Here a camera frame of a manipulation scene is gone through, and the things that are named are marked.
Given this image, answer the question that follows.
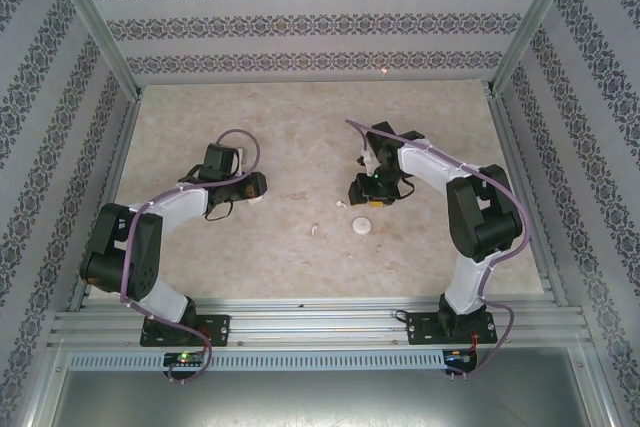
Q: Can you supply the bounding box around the small circuit board green light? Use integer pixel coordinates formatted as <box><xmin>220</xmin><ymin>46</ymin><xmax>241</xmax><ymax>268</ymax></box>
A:
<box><xmin>163</xmin><ymin>351</ymin><xmax>209</xmax><ymax>367</ymax></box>

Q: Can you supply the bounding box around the grey metal sheet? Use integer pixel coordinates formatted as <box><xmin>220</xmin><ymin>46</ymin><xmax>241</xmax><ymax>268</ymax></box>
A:
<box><xmin>29</xmin><ymin>346</ymin><xmax>616</xmax><ymax>427</ymax></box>

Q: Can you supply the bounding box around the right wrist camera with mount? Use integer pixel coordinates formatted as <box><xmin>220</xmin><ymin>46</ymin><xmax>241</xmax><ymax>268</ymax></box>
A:
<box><xmin>356</xmin><ymin>140</ymin><xmax>376</xmax><ymax>177</ymax></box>

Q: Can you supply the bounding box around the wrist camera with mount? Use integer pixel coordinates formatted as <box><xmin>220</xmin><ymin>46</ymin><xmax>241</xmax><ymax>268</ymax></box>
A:
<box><xmin>356</xmin><ymin>140</ymin><xmax>376</xmax><ymax>177</ymax></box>
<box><xmin>233</xmin><ymin>146</ymin><xmax>252</xmax><ymax>177</ymax></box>

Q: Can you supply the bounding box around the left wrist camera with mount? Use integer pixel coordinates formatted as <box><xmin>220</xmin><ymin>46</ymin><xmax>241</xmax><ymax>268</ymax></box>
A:
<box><xmin>233</xmin><ymin>146</ymin><xmax>252</xmax><ymax>177</ymax></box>

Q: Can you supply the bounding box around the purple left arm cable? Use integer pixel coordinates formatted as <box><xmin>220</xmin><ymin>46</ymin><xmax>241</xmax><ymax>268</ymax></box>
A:
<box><xmin>119</xmin><ymin>128</ymin><xmax>263</xmax><ymax>384</ymax></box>

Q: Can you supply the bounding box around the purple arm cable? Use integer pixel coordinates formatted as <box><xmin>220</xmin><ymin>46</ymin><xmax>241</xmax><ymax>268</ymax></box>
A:
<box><xmin>344</xmin><ymin>119</ymin><xmax>531</xmax><ymax>382</ymax></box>
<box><xmin>119</xmin><ymin>128</ymin><xmax>263</xmax><ymax>384</ymax></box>

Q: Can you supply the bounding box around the aluminium side rail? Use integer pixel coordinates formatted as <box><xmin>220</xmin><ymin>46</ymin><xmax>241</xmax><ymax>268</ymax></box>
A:
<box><xmin>67</xmin><ymin>91</ymin><xmax>144</xmax><ymax>311</ymax></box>
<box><xmin>487</xmin><ymin>89</ymin><xmax>571</xmax><ymax>308</ymax></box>

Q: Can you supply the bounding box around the aluminium rail beam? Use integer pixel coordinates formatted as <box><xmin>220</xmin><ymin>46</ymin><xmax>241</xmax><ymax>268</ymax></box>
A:
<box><xmin>48</xmin><ymin>296</ymin><xmax>587</xmax><ymax>348</ymax></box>

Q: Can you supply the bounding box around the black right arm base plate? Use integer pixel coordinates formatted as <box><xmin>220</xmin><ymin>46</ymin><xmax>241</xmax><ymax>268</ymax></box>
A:
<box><xmin>405</xmin><ymin>311</ymin><xmax>499</xmax><ymax>347</ymax></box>

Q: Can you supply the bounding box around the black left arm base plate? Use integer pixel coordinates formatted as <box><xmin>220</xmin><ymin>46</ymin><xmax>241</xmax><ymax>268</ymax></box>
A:
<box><xmin>139</xmin><ymin>314</ymin><xmax>231</xmax><ymax>348</ymax></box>

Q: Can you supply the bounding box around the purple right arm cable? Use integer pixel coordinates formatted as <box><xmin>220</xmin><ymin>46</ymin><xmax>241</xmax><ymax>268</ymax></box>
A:
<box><xmin>344</xmin><ymin>119</ymin><xmax>531</xmax><ymax>382</ymax></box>

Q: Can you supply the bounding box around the slotted grey cable duct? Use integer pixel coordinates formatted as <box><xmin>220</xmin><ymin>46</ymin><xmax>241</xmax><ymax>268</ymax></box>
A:
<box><xmin>66</xmin><ymin>350</ymin><xmax>447</xmax><ymax>371</ymax></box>

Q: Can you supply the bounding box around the aluminium frame post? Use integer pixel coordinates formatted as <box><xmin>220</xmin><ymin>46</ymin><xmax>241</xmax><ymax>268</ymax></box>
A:
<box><xmin>487</xmin><ymin>0</ymin><xmax>586</xmax><ymax>96</ymax></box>
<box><xmin>42</xmin><ymin>0</ymin><xmax>144</xmax><ymax>98</ymax></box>

